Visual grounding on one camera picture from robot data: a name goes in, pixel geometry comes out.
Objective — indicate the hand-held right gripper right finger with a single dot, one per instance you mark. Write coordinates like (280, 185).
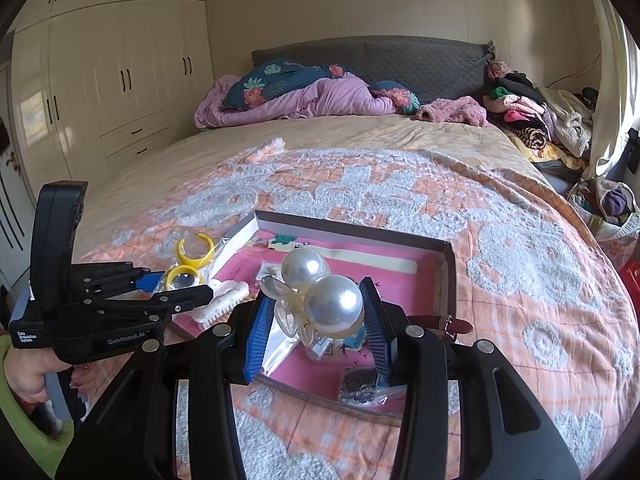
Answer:
(375, 332)

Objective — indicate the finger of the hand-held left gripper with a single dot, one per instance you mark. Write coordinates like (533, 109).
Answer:
(125, 277)
(175, 300)

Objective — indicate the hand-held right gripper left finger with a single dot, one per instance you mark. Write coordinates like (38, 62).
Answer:
(257, 340)

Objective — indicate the white hair clip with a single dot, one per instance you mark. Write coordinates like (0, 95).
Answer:
(225, 297)

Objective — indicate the shallow cardboard box pink lining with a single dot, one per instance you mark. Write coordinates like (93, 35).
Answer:
(400, 285)

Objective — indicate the pearl hair clip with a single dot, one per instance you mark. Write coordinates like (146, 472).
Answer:
(327, 305)

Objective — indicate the bag of black beads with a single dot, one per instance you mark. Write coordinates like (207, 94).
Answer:
(357, 387)

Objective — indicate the person's left forearm green sleeve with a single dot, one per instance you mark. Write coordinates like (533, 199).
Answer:
(20, 425)

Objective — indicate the person's left hand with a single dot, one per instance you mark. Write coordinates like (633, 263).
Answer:
(25, 375)

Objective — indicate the card with teal studs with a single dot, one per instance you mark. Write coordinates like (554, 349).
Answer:
(287, 241)

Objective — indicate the orange and white blanket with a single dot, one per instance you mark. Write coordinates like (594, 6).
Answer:
(525, 270)

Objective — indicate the cream wardrobe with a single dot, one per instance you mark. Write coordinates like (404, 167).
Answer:
(115, 75)

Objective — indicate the beige bedsheet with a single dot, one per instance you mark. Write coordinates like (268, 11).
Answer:
(350, 135)

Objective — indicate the pink fuzzy garment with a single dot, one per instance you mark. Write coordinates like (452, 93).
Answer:
(450, 110)

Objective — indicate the large floral pillow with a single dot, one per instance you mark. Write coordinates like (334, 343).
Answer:
(270, 82)

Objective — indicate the small floral pillow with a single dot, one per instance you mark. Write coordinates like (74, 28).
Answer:
(397, 96)

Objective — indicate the pink quilt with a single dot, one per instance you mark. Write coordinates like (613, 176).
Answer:
(320, 100)

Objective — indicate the red plastic basket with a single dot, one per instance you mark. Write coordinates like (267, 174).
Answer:
(631, 280)

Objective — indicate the floral bag of clothes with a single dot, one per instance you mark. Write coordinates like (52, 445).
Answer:
(610, 210)

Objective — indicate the pile of clothes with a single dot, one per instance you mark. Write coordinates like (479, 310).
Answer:
(540, 115)

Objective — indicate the grey quilted headboard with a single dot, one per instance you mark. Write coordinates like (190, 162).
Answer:
(425, 62)

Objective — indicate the cream curtain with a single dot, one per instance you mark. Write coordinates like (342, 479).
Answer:
(610, 85)

